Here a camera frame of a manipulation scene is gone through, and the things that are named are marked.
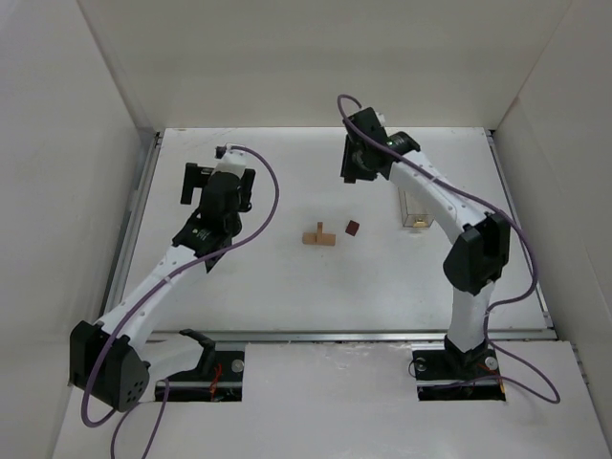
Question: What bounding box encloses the red wedge wood block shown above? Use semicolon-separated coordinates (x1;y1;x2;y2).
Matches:
345;220;360;236

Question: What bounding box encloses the clear plastic box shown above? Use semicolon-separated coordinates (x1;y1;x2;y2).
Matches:
398;188;433;230

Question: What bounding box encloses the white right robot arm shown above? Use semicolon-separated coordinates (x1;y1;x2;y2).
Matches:
340;107;511;368

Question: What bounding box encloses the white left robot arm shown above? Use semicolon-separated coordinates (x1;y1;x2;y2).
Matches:
69;160;255;416

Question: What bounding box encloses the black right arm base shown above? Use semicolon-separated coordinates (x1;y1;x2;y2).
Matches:
409;348;506;402

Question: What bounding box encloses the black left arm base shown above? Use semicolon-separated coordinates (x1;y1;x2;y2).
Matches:
168;329;245;403

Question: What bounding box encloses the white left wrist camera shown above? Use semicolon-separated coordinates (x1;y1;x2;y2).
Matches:
213;144;247;178

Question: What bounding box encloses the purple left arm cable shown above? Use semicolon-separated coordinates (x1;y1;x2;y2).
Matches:
80;145;281;455

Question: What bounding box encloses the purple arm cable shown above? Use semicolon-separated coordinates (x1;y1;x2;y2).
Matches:
80;145;281;455
337;94;560;405

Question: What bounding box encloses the aluminium table edge rail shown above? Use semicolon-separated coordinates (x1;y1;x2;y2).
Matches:
94;131;164;319

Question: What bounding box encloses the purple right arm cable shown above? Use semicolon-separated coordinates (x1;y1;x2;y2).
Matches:
337;94;560;405

